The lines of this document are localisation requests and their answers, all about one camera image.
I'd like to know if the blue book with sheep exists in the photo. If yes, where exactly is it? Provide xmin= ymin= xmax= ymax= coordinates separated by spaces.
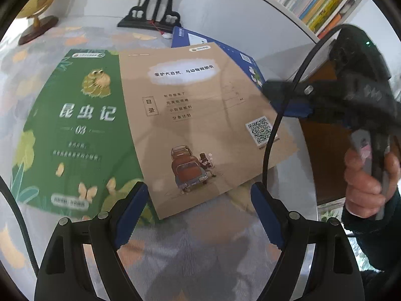
xmin=171 ymin=26 xmax=267 ymax=89

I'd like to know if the person's right hand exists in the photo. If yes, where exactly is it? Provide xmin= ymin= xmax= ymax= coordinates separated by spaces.
xmin=343 ymin=146 xmax=401 ymax=217

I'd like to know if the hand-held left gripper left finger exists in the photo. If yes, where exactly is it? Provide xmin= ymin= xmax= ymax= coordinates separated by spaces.
xmin=34 ymin=181 xmax=149 ymax=301

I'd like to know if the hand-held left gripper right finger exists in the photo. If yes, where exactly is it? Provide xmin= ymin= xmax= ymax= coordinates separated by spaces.
xmin=250 ymin=181 xmax=366 ymax=301

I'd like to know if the light green frog book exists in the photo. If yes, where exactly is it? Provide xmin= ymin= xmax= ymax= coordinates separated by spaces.
xmin=11 ymin=48 xmax=165 ymax=224

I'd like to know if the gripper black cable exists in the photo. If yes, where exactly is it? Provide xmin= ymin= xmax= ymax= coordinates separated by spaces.
xmin=0 ymin=176 xmax=41 ymax=268
xmin=261 ymin=24 xmax=343 ymax=196

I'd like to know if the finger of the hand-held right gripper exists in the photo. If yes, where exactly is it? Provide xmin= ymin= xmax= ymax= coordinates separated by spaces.
xmin=261 ymin=79 xmax=333 ymax=108
xmin=281 ymin=101 xmax=353 ymax=130

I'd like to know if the tan book with car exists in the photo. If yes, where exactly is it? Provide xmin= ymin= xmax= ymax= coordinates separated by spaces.
xmin=118 ymin=41 xmax=300 ymax=220

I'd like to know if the leaf patterned tablecloth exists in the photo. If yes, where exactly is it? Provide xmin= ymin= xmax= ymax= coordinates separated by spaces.
xmin=0 ymin=16 xmax=317 ymax=301

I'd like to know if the row of pale shelf books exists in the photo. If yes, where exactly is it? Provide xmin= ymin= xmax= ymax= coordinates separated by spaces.
xmin=241 ymin=0 xmax=358 ymax=36

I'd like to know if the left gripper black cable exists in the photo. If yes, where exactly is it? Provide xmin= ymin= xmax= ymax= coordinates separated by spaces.
xmin=0 ymin=176 xmax=41 ymax=268

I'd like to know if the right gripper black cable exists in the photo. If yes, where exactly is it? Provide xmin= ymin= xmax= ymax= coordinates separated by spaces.
xmin=261 ymin=24 xmax=343 ymax=196

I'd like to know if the antique yellow globe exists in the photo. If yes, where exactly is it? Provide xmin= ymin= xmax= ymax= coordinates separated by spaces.
xmin=14 ymin=0 xmax=73 ymax=46

